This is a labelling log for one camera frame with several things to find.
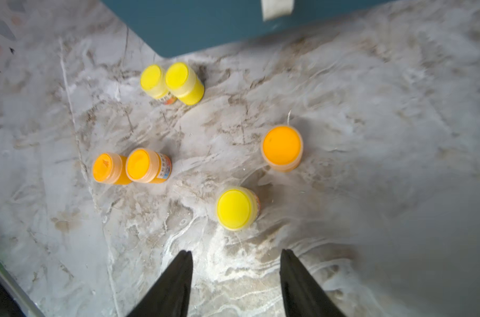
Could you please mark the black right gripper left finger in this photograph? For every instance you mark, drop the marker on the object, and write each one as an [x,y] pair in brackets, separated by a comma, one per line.
[170,294]

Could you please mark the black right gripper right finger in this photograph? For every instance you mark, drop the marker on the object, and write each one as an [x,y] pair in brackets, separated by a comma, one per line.
[302,295]

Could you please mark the yellow paint can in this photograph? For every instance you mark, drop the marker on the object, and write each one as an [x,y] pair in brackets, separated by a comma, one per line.
[237,208]
[152,82]
[183,82]

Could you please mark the orange paint can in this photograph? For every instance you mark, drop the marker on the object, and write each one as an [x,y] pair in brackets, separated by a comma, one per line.
[282,148]
[148,167]
[110,168]

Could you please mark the teal drawer cabinet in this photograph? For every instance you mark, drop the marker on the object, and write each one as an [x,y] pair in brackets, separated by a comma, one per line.
[174,28]

